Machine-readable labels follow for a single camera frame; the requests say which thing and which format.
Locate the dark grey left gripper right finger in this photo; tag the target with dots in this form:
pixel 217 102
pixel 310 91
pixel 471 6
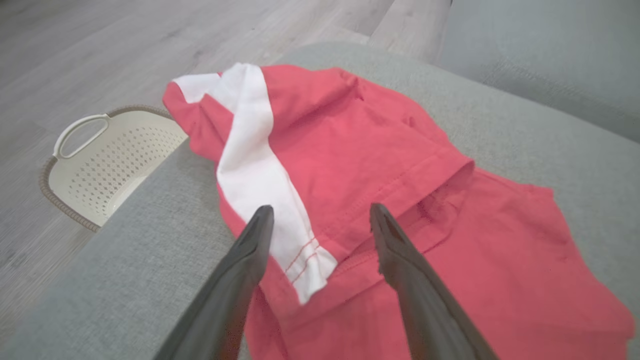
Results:
pixel 425 305

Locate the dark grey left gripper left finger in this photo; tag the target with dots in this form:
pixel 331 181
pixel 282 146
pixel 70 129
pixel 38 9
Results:
pixel 230 290

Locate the grey and yellow sofa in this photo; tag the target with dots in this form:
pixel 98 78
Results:
pixel 150 240

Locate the red shorts with white stripe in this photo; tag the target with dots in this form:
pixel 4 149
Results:
pixel 350 140

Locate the cream perforated laundry basket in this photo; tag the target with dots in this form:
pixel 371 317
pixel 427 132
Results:
pixel 115 165

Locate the grey sofa back cushion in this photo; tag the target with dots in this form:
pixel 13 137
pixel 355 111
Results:
pixel 550 50

